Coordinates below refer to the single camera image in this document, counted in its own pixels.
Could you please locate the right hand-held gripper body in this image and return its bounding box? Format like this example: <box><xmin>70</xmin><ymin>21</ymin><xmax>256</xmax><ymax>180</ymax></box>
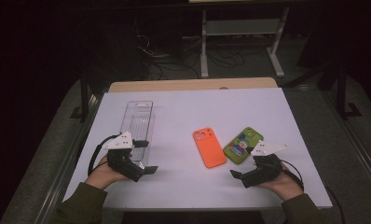
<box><xmin>240</xmin><ymin>140</ymin><xmax>290</xmax><ymax>189</ymax></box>

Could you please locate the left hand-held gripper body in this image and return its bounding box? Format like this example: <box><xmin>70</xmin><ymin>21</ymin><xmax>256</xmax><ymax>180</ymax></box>
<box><xmin>102</xmin><ymin>131</ymin><xmax>144</xmax><ymax>183</ymax></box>

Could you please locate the clear plastic storage rack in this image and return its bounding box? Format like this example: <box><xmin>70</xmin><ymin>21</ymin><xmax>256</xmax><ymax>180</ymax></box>
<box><xmin>119</xmin><ymin>100</ymin><xmax>156</xmax><ymax>171</ymax></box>

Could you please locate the green cartoon print phone case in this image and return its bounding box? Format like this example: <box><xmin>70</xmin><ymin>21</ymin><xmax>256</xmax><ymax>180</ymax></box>
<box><xmin>222</xmin><ymin>126</ymin><xmax>265</xmax><ymax>165</ymax></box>

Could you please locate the orange phone case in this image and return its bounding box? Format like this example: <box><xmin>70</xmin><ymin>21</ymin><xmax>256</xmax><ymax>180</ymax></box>
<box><xmin>192</xmin><ymin>126</ymin><xmax>227</xmax><ymax>169</ymax></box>

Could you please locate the person's left hand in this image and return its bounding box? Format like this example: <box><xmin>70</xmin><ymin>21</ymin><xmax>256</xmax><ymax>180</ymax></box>
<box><xmin>85</xmin><ymin>153</ymin><xmax>133</xmax><ymax>190</ymax></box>

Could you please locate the white board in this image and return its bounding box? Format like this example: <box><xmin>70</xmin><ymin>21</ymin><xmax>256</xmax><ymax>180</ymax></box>
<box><xmin>61</xmin><ymin>87</ymin><xmax>333</xmax><ymax>213</ymax></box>

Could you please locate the black metal stand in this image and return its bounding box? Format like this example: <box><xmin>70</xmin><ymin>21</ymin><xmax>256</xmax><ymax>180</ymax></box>
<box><xmin>70</xmin><ymin>73</ymin><xmax>93</xmax><ymax>124</ymax></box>
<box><xmin>336</xmin><ymin>60</ymin><xmax>364</xmax><ymax>120</ymax></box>

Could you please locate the wooden table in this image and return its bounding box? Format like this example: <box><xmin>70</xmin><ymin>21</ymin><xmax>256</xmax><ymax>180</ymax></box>
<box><xmin>108</xmin><ymin>77</ymin><xmax>279</xmax><ymax>93</ymax></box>

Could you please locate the aluminium floor rail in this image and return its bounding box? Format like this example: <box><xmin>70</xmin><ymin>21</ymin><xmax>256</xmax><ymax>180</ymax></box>
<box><xmin>324</xmin><ymin>91</ymin><xmax>371</xmax><ymax>200</ymax></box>
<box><xmin>34</xmin><ymin>92</ymin><xmax>104</xmax><ymax>224</ymax></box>

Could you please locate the right hand-held gripper black cable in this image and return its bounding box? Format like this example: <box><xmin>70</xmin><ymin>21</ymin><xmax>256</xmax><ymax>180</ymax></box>
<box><xmin>280</xmin><ymin>159</ymin><xmax>346</xmax><ymax>224</ymax></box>

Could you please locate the tangle of floor cables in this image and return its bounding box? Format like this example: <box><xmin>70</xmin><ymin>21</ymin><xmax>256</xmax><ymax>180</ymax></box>
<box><xmin>136</xmin><ymin>33</ymin><xmax>262</xmax><ymax>80</ymax></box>

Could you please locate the white metal desk frame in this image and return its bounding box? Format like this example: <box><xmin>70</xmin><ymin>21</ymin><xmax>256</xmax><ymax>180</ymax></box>
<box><xmin>200</xmin><ymin>7</ymin><xmax>290</xmax><ymax>78</ymax></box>

